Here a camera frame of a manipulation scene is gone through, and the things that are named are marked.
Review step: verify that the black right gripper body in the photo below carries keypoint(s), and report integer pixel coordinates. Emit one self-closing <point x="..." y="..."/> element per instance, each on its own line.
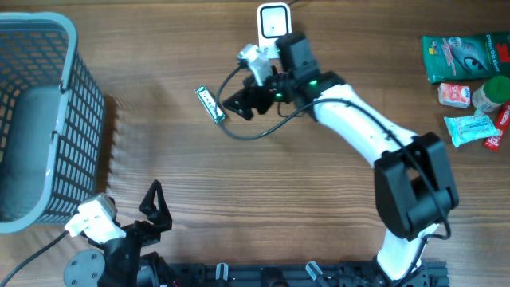
<point x="275" y="88"/>

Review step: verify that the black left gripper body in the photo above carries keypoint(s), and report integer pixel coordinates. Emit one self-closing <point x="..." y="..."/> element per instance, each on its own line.
<point x="139" y="234"/>

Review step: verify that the green white candy bar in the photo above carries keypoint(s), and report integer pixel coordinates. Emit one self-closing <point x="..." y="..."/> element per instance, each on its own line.
<point x="208" y="101"/>

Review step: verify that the green 3M gloves packet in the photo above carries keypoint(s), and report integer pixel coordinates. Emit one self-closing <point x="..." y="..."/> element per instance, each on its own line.
<point x="465" y="58"/>

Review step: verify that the orange white small box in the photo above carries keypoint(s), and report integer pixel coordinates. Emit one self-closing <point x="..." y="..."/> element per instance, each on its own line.
<point x="457" y="96"/>

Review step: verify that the teal white packet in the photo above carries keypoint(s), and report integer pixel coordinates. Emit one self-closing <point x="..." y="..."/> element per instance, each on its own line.
<point x="465" y="129"/>

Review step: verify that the green cap white bottle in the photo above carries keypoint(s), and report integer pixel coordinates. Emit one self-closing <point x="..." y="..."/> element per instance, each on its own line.
<point x="492" y="94"/>

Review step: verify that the red Nescafe sachet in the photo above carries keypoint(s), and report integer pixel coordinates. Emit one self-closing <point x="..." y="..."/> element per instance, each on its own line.
<point x="493" y="143"/>

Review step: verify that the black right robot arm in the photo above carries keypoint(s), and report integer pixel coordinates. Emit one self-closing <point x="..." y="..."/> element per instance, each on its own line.
<point x="414" y="184"/>

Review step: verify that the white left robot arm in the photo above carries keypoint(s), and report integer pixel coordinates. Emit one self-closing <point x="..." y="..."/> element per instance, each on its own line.
<point x="115" y="258"/>

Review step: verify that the white barcode scanner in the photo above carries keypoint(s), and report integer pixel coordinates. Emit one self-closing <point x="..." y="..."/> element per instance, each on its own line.
<point x="273" y="21"/>

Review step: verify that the grey plastic mesh basket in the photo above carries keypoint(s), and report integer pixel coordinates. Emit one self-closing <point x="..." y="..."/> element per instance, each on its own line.
<point x="52" y="121"/>

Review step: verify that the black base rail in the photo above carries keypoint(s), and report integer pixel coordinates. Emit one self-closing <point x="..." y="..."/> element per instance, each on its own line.
<point x="346" y="274"/>

